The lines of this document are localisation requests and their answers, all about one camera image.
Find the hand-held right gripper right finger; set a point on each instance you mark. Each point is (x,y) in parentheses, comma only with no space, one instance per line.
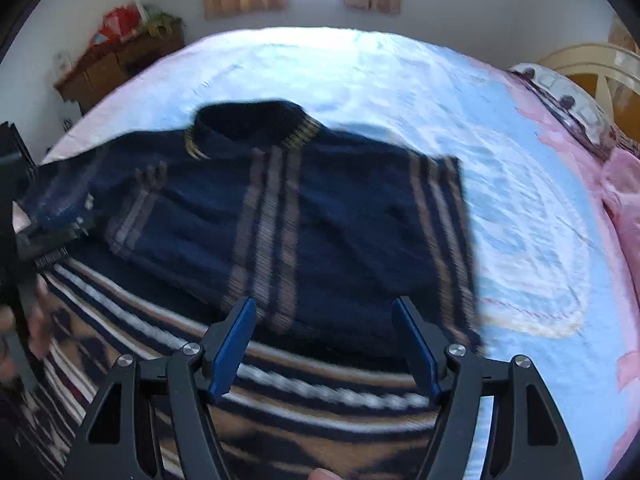
(417,347)

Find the navy striped knit sweater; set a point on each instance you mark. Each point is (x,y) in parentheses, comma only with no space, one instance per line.
(340,230)

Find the pink fluffy blanket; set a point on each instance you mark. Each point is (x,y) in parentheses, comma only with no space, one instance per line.
(625,195)

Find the person's left hand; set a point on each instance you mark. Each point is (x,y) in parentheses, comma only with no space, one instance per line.
(39,315)

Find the printed pillow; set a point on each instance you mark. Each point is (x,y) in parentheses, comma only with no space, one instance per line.
(565,100)

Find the red bags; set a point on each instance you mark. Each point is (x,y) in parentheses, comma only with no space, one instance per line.
(117,25)

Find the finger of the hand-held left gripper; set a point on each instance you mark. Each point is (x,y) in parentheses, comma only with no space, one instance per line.
(60,200)

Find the green item on dresser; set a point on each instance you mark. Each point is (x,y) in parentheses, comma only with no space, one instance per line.
(160,20)

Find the blue dotted bed sheet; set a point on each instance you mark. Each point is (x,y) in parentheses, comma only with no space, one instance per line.
(425,110)

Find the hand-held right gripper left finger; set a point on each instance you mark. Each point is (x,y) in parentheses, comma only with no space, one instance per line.
(234,350)

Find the cream wooden headboard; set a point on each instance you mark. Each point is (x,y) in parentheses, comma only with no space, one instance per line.
(585,60)

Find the brown wooden dresser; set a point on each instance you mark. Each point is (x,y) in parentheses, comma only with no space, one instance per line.
(115,67)

